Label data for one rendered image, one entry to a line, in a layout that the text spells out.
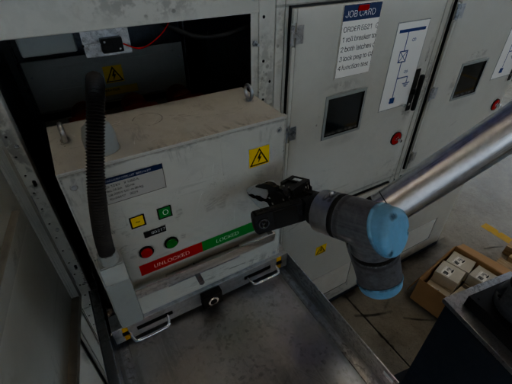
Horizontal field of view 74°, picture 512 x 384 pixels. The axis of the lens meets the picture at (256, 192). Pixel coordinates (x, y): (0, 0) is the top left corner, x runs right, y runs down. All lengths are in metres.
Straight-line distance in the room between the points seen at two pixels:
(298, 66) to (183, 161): 0.48
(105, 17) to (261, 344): 0.87
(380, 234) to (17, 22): 0.76
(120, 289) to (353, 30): 0.93
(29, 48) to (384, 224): 0.79
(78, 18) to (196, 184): 0.40
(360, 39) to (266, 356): 0.95
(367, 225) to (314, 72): 0.60
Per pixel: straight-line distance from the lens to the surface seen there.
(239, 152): 0.78
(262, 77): 1.01
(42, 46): 0.90
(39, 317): 0.96
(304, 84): 1.08
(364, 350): 0.99
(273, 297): 1.09
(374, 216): 0.62
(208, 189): 0.79
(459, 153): 0.79
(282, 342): 1.01
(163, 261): 0.88
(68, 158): 0.74
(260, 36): 0.98
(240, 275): 1.04
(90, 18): 0.84
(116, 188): 0.72
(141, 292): 0.88
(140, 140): 0.75
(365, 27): 1.18
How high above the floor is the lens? 1.73
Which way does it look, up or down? 37 degrees down
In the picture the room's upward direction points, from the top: straight up
